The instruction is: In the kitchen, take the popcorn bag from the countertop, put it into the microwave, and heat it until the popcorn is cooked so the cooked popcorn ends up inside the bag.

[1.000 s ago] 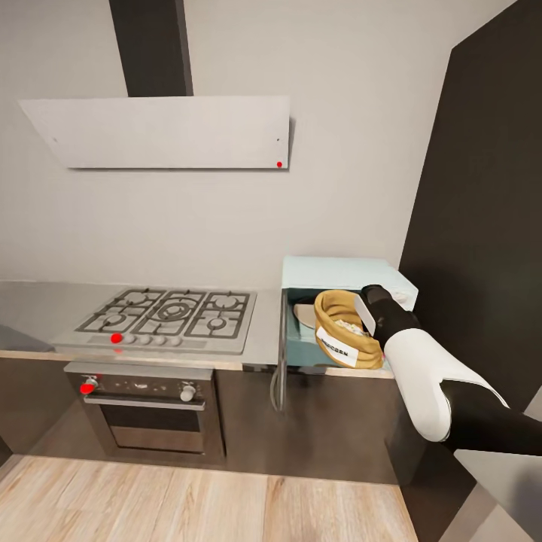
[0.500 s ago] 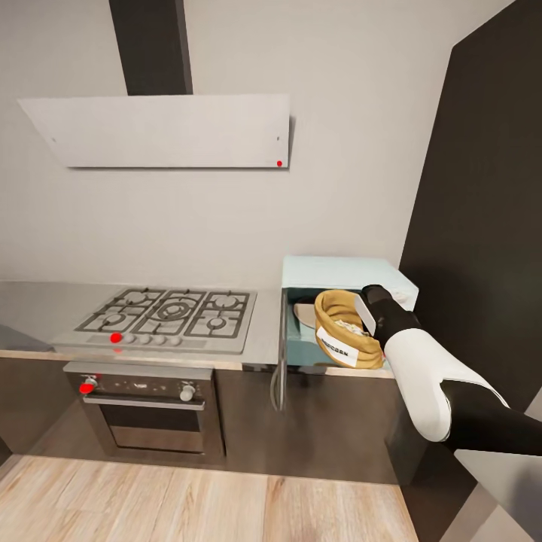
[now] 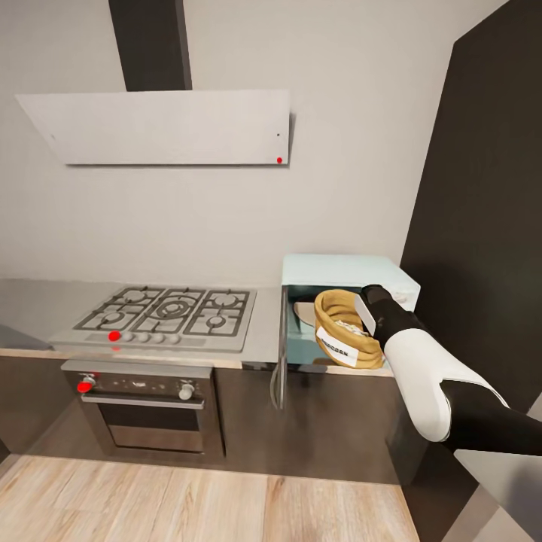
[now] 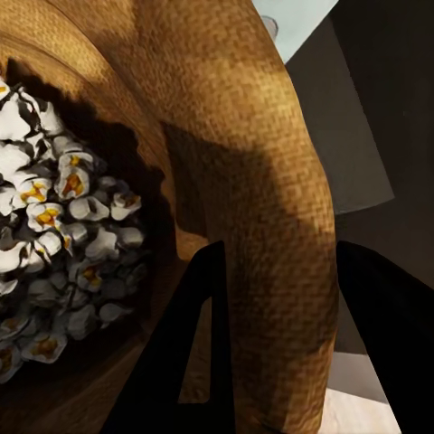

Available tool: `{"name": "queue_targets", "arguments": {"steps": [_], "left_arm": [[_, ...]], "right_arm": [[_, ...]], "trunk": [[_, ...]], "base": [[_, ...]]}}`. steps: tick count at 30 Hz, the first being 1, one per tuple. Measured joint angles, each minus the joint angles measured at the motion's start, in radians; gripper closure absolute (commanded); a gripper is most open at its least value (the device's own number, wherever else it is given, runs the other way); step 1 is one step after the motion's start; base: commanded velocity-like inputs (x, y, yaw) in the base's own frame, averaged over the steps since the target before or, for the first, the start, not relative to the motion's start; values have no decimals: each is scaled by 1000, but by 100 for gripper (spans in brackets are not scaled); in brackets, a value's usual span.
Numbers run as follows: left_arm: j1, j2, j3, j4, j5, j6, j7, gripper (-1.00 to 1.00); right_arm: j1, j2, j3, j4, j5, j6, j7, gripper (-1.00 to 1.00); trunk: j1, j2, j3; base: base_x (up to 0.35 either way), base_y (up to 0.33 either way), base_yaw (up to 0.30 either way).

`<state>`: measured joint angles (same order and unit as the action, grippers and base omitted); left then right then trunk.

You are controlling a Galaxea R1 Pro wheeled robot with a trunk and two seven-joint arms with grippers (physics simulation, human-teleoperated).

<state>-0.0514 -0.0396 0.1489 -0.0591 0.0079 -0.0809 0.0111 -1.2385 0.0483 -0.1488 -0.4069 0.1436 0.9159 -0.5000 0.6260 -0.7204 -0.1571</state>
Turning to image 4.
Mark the microwave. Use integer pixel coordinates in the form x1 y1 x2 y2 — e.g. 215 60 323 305
252 0 338 64

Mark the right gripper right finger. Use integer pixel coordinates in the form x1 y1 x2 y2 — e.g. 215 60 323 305
336 241 434 434

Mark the popcorn bag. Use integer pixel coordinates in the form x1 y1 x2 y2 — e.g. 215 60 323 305
0 0 341 434

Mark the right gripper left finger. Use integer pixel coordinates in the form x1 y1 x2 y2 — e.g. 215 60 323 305
99 240 236 434

